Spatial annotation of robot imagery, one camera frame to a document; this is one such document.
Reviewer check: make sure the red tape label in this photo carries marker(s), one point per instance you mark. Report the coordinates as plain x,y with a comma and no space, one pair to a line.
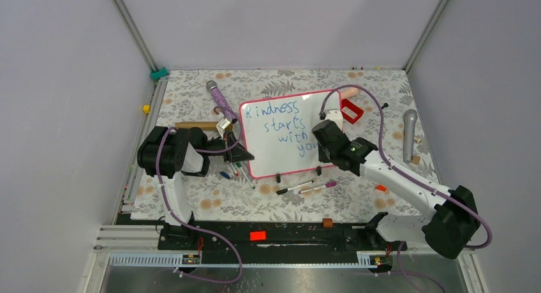
259,235

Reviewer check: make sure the red capped marker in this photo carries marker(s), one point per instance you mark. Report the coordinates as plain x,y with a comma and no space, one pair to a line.
234,170

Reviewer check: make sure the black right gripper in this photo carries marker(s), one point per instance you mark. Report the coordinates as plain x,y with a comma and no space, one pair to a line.
322,156

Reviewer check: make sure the purple glitter microphone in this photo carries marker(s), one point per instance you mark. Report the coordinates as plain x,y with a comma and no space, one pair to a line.
220,100

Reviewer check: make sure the pink framed whiteboard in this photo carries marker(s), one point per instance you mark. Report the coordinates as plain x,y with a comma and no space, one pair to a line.
277,132

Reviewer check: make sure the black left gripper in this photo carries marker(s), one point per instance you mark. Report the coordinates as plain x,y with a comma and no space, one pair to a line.
238,154

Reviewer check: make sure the brown small block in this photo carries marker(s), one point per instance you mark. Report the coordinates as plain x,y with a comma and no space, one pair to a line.
327,223

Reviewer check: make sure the silver toy microphone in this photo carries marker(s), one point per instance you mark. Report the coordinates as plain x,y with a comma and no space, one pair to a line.
409,121

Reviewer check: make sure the green capped marker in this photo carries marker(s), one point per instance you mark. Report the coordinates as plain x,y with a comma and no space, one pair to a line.
243,172

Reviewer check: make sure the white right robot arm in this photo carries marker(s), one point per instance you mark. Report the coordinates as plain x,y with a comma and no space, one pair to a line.
448,217

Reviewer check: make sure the floral patterned mat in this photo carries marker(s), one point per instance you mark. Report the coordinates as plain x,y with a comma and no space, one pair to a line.
353,199

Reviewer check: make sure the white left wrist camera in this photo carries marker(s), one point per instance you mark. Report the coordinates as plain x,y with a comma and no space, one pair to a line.
223,126

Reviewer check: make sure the purple capped marker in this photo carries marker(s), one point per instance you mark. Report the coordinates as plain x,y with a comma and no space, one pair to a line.
322,186

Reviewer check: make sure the green corner clamp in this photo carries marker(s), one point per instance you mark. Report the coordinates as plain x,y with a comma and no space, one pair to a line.
156,75

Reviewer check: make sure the yellow small cube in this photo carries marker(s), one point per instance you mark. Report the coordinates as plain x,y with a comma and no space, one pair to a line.
146,109

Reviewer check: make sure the black capped marker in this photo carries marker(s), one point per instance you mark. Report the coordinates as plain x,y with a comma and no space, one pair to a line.
287,189

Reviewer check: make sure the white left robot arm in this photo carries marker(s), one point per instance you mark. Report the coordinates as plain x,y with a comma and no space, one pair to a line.
169,154

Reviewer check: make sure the orange triangle block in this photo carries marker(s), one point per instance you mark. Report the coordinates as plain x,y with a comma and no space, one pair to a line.
381,188

